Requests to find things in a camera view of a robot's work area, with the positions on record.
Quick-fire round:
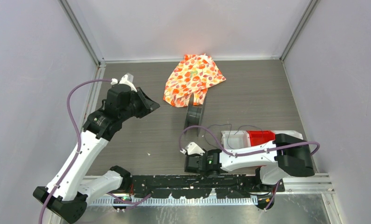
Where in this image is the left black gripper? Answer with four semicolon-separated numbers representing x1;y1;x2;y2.
120;87;159;121

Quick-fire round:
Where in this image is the thin purple wire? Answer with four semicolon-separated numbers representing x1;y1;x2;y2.
203;124;264;151

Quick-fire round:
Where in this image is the black cable spool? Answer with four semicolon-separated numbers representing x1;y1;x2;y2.
184;93;206;129

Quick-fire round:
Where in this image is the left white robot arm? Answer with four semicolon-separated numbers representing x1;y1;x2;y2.
33;84;160;224

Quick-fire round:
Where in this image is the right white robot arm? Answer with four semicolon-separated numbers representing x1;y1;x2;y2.
180;131;315;192

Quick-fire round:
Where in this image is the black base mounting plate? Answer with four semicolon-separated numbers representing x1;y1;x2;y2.
109;175;285;199

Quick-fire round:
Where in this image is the orange floral cloth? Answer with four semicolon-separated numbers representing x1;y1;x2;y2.
163;54;226;107

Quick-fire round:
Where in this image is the red plastic bin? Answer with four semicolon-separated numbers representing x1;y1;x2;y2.
246;130;276;147

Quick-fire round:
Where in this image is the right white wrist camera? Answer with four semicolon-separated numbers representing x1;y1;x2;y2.
180;142;206;156

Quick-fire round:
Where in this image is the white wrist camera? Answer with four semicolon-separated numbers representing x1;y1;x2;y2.
110;73;137;92
180;142;206;156

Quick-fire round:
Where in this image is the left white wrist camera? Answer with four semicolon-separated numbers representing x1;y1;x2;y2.
110;73;137;92

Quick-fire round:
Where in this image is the slotted cable duct rail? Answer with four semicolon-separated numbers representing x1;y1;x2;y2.
91;195;258;206

